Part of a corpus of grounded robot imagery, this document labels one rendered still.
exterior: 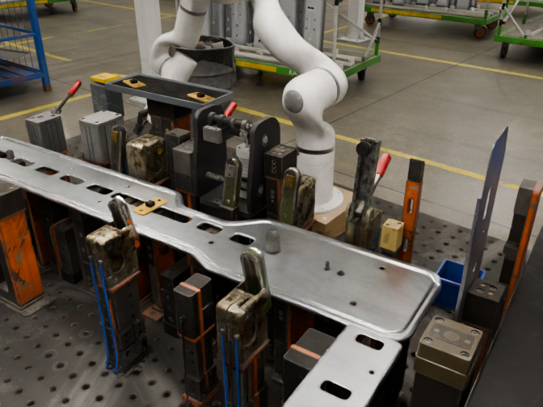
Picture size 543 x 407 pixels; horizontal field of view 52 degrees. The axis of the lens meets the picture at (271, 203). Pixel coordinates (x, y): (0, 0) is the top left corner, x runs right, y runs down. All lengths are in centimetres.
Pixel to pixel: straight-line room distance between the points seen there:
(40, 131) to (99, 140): 27
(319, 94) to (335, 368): 88
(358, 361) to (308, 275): 23
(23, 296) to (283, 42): 98
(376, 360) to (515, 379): 20
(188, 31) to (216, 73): 230
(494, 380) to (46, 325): 107
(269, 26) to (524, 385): 116
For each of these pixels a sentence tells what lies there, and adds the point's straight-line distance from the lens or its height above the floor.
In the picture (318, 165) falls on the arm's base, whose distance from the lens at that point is 169.
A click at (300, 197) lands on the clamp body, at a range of 125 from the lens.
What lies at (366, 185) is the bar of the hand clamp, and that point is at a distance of 115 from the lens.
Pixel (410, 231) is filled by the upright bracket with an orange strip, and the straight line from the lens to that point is 116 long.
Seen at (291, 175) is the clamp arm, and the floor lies 109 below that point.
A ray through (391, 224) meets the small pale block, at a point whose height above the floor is 106.
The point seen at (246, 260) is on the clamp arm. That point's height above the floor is 110.
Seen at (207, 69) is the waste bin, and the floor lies 57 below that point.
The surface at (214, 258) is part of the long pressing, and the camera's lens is 112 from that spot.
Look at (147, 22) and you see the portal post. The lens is 520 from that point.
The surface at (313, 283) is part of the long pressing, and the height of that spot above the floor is 100.
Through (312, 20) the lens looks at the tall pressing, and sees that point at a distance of 563.
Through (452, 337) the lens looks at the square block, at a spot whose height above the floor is 106.
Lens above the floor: 162
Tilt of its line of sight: 28 degrees down
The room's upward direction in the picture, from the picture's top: straight up
